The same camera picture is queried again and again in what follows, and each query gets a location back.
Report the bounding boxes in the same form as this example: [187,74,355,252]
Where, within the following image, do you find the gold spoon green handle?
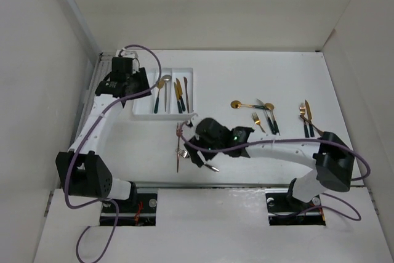
[230,100,267,110]
[265,103,280,135]
[153,79,164,114]

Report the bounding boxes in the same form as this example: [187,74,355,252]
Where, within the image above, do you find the gold knife green handle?
[305,100,315,137]
[174,82,183,114]
[176,78,186,111]

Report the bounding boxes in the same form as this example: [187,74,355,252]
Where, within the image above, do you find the silver spoon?
[163,75,172,111]

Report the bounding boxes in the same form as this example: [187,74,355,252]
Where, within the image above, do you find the rose gold knife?
[183,76,190,113]

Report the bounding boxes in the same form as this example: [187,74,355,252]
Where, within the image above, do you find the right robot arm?
[185,115,355,210]

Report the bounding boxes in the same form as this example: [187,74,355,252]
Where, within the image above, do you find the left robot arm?
[55,51,151,212]

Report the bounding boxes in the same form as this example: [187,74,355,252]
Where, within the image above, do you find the rose gold fork long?
[175,123,182,172]

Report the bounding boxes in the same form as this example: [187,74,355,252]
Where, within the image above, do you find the silver rose fork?
[175,148,220,172]

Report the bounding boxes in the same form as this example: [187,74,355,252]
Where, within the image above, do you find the white cutlery tray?
[132,68,194,121]

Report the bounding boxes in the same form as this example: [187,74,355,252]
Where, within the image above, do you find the rose gold fork right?
[299,103,310,138]

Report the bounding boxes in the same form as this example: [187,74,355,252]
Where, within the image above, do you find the gold fork green handle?
[252,112,265,133]

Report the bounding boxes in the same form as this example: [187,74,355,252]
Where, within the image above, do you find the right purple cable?
[177,120,372,222]

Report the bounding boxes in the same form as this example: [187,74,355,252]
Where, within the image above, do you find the purple cable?
[177,120,372,222]
[63,44,163,262]

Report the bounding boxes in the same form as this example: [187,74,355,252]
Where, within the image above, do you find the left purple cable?
[63,44,163,262]

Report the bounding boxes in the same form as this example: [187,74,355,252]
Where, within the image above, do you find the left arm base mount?
[99,188,158,227]

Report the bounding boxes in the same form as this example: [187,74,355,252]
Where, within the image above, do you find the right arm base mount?
[265,192,326,226]

